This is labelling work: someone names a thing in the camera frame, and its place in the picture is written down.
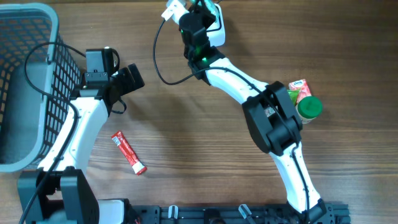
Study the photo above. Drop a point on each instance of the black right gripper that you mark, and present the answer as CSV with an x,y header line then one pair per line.
x,y
193,8

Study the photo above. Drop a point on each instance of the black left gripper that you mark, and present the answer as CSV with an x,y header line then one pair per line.
x,y
125,81

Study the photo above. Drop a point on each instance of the red snack bar wrapper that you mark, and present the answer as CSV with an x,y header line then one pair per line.
x,y
128,152

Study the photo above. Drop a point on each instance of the green gummy candy bag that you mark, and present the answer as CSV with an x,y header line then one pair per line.
x,y
294,95

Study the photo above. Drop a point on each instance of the small red white packet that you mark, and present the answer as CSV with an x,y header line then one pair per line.
x,y
303,86

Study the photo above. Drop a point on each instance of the green lid spice jar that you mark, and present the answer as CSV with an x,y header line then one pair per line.
x,y
309,108

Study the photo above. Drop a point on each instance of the mint green wipes pouch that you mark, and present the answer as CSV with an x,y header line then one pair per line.
x,y
209,5

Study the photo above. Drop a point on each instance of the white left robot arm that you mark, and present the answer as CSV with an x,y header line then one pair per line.
x,y
58,191

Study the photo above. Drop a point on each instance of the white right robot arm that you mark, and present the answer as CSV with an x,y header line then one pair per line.
x,y
272,120

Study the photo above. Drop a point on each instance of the white barcode scanner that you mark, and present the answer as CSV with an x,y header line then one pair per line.
x,y
216,32

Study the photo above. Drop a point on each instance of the grey plastic mesh basket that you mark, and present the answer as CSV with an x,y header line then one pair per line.
x,y
32,57

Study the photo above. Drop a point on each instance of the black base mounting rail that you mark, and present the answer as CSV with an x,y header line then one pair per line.
x,y
271,213

